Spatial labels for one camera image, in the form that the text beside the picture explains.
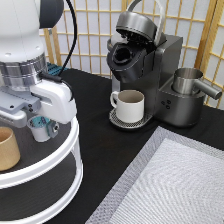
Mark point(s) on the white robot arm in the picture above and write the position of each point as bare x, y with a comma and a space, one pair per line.
22, 56

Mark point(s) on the steel milk frother jug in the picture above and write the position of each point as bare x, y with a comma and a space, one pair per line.
188, 81

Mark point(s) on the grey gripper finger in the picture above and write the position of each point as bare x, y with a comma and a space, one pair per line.
52, 129

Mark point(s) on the white coffee pod blue lid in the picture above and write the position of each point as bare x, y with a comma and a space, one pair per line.
38, 127

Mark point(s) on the white two-tier round shelf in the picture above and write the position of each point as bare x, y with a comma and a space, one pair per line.
45, 180

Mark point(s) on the white ceramic mug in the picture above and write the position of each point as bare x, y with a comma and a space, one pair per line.
128, 105

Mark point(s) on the grey woven placemat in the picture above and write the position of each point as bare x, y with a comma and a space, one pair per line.
172, 180

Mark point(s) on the grey pod coffee machine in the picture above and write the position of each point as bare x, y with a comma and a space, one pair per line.
143, 58

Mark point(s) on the blue ribbed mat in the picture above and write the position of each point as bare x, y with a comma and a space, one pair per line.
54, 69

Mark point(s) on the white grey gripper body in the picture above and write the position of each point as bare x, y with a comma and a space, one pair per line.
47, 99

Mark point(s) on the tan ceramic cup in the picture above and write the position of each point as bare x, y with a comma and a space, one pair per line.
9, 150

